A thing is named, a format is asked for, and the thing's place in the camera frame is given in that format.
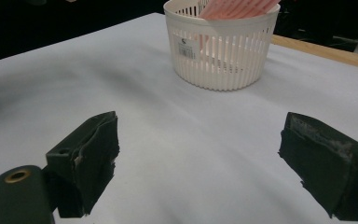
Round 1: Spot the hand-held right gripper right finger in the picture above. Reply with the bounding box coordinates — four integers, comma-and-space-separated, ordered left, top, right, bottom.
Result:
278, 111, 358, 222

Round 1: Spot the pink hairbrush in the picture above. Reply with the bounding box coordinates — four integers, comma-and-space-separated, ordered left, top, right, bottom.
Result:
198, 0, 282, 21

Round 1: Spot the white plastic basket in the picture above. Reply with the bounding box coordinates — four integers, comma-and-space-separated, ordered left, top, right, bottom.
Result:
162, 0, 282, 92

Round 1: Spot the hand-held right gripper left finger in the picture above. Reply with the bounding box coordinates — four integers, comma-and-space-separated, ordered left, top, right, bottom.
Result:
45, 110, 120, 218

